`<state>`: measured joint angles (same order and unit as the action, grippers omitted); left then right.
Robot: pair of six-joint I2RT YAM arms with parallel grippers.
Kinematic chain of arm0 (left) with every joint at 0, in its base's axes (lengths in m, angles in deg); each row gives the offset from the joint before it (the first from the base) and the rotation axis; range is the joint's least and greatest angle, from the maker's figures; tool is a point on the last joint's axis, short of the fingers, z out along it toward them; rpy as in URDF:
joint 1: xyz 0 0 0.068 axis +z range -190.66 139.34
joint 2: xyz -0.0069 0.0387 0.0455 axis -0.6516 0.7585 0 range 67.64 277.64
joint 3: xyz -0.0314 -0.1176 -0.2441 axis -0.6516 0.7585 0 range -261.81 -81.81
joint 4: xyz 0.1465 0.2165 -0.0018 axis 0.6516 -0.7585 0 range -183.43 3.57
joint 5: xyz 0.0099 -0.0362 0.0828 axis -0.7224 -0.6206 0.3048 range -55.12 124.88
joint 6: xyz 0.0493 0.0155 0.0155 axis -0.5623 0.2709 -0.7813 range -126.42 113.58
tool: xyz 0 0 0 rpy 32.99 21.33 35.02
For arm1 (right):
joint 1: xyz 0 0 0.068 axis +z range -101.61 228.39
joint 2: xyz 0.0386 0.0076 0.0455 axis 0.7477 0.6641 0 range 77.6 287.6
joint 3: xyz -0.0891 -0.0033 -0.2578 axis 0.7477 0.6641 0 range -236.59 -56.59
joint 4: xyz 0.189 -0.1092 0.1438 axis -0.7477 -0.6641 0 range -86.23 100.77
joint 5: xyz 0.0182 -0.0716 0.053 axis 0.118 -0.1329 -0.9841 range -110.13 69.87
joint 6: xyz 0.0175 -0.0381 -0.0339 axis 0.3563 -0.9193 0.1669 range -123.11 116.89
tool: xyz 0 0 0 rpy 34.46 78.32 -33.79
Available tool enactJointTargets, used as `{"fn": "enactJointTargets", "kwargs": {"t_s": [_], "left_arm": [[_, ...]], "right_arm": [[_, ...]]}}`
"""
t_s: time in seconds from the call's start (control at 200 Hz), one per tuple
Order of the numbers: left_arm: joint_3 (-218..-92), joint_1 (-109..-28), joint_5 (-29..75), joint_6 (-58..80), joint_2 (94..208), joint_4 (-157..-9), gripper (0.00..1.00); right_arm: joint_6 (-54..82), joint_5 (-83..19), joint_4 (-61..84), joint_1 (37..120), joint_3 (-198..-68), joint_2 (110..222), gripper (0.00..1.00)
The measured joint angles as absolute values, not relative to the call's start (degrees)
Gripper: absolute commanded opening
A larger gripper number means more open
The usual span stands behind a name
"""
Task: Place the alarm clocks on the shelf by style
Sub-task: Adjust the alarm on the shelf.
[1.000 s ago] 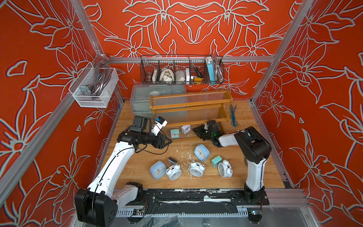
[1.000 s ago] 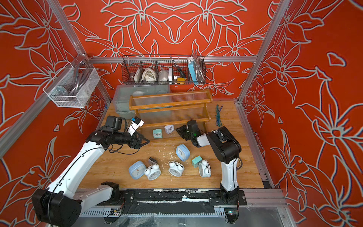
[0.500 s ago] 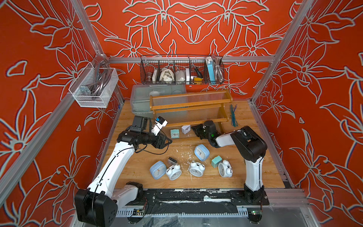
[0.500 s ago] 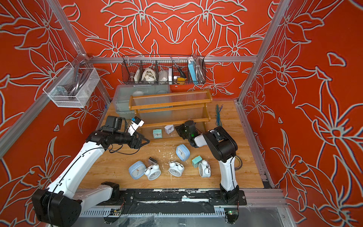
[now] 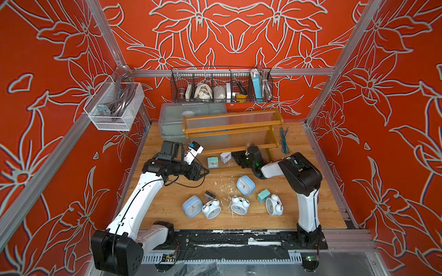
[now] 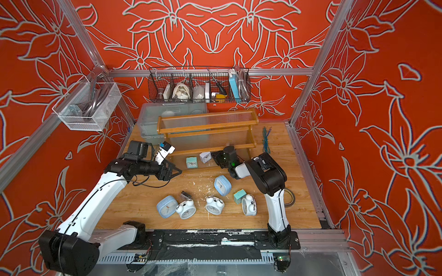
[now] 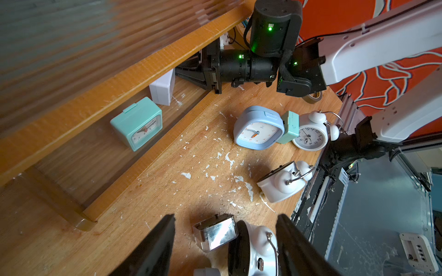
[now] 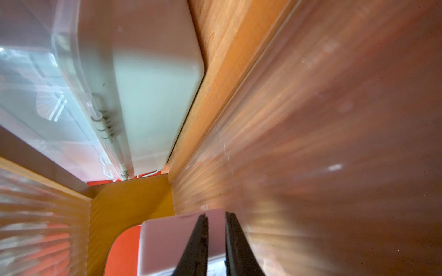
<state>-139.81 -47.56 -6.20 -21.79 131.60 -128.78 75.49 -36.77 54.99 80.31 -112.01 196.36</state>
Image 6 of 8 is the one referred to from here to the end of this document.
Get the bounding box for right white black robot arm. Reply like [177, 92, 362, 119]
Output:
[211, 146, 291, 248]

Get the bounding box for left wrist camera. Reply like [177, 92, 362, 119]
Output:
[155, 141, 176, 164]

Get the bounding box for grey cables in basket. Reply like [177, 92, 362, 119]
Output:
[74, 74, 111, 117]

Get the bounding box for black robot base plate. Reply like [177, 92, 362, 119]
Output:
[117, 230, 300, 262]

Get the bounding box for blue rounded alarm clock left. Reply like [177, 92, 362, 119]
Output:
[157, 195, 178, 219]

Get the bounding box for white twin-bell clock left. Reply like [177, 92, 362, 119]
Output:
[176, 200, 197, 220]

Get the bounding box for white mesh wall basket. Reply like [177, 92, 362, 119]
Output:
[52, 77, 122, 132]

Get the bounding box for blue rounded alarm clock right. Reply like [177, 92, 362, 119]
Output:
[214, 175, 232, 197]

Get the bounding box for white twin-bell clock middle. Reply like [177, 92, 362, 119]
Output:
[205, 196, 225, 215]

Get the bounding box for lilac square alarm clock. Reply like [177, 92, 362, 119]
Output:
[199, 152, 212, 163]

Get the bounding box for black wire wall basket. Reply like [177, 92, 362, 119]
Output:
[148, 67, 252, 104]

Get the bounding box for white cloth in basket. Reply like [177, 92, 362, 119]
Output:
[172, 82, 192, 100]

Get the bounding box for clear plastic storage bin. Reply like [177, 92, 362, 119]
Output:
[137, 102, 208, 146]

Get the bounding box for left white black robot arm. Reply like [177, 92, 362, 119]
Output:
[38, 141, 182, 276]

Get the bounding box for teal square alarm clock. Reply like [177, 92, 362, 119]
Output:
[233, 189, 247, 204]
[186, 156, 198, 169]

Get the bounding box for wooden two-tier shelf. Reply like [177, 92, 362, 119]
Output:
[157, 110, 259, 170]

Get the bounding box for white twin-bell clock right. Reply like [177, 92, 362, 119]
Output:
[241, 194, 257, 216]

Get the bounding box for blue box in basket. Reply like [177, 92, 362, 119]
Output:
[228, 69, 241, 103]

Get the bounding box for tape roll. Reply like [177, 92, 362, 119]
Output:
[284, 188, 296, 208]

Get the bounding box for blue rounded alarm clock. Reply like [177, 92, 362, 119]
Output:
[214, 175, 232, 197]
[157, 195, 178, 219]

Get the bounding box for white twin-bell clock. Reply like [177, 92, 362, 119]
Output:
[241, 194, 257, 216]
[205, 196, 225, 215]
[176, 200, 197, 220]

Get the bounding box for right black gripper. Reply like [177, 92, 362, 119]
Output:
[209, 151, 232, 171]

